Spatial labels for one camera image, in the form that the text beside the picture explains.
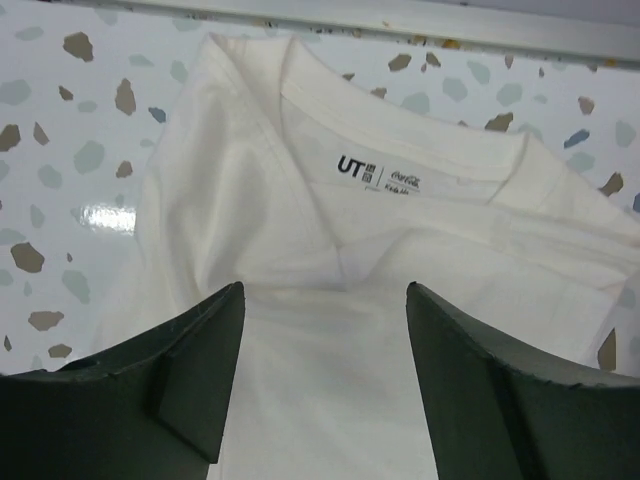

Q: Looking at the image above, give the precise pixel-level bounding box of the aluminium frame rail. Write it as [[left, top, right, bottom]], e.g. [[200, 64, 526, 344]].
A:
[[89, 0, 640, 64]]

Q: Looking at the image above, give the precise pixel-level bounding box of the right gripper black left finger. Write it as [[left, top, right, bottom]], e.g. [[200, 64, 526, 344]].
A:
[[1, 282, 245, 479]]

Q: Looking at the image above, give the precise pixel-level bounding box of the white t-shirt red print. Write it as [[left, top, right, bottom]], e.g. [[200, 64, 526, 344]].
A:
[[98, 35, 639, 479]]

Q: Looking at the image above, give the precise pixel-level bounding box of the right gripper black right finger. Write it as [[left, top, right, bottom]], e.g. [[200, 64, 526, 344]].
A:
[[406, 282, 639, 479]]

